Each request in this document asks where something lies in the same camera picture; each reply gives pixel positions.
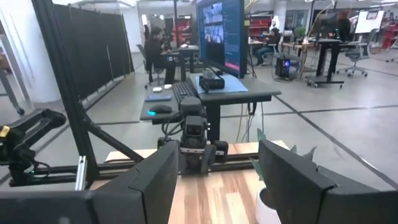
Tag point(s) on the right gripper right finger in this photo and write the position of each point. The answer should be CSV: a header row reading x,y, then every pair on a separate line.
x,y
298,193

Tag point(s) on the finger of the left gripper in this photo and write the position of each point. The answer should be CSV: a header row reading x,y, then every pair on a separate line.
x,y
214,155
164,142

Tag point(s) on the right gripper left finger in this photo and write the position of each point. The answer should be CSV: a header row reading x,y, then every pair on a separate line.
x,y
140,199

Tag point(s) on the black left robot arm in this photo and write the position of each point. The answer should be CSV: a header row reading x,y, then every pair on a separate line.
x,y
190,107

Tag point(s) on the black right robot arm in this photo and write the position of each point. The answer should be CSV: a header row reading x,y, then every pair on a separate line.
x,y
31,130

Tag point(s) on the black computer mouse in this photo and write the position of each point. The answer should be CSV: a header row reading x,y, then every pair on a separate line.
x,y
160,109

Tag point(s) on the green plant in white pot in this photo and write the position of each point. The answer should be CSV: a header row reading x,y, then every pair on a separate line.
x,y
264,214

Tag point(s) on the blue phone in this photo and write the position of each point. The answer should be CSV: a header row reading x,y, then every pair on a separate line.
x,y
158,97

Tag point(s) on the white earbud case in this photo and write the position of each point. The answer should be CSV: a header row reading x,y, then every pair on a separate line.
x,y
168,86
157,89

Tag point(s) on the black keyboard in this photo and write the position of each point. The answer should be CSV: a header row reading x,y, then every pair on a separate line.
x,y
183,90

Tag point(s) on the black desktop device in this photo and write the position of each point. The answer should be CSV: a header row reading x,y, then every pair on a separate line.
x,y
211,82

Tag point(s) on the blue desk mat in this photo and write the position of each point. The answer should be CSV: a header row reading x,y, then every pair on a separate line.
x,y
236,85

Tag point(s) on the grey computer desk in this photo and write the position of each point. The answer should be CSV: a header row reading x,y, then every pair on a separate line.
x,y
258,90

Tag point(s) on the black office desk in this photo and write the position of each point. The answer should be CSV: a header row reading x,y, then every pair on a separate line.
x,y
183,59

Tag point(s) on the person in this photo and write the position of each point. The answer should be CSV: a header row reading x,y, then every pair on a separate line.
x,y
269,43
154,49
343,26

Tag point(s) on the black computer tower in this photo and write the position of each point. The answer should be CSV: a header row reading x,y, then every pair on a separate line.
x,y
286,67

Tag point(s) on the black room divider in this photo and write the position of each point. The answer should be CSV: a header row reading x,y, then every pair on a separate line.
x,y
93,46

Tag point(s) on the computer monitor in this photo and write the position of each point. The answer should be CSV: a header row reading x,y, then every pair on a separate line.
x,y
220,34

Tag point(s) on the black standing desk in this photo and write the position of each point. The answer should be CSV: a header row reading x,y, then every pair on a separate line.
x,y
325,62

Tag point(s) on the wooden office table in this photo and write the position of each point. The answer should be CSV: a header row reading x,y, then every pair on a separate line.
x,y
295,46

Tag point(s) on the grey office chair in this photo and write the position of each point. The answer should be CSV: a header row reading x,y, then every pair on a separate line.
x,y
357,53

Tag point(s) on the grey metal stand leg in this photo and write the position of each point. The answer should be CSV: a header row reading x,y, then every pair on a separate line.
x,y
9,77

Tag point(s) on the whiteboard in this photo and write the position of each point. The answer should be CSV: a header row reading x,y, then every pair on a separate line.
x,y
370,21

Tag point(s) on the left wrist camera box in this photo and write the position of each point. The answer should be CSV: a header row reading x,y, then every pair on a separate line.
x,y
194,130

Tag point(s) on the silver metal bracket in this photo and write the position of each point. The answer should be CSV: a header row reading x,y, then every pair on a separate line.
x,y
81,172

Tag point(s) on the black aluminium table frame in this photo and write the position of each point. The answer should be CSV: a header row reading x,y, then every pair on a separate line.
x,y
60,77

